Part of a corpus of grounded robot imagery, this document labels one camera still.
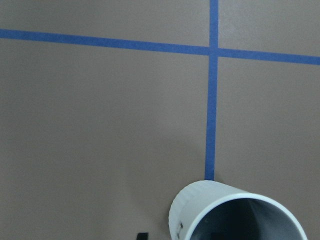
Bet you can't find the white mug grey inside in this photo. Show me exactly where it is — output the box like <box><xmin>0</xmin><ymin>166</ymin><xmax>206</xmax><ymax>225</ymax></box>
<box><xmin>168</xmin><ymin>180</ymin><xmax>307</xmax><ymax>240</ymax></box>

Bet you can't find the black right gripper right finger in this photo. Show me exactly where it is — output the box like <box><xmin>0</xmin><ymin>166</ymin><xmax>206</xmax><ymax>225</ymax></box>
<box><xmin>210</xmin><ymin>232</ymin><xmax>223</xmax><ymax>240</ymax></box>

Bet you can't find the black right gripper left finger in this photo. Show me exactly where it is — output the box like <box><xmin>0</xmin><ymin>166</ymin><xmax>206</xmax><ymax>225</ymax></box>
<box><xmin>136</xmin><ymin>232</ymin><xmax>149</xmax><ymax>240</ymax></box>

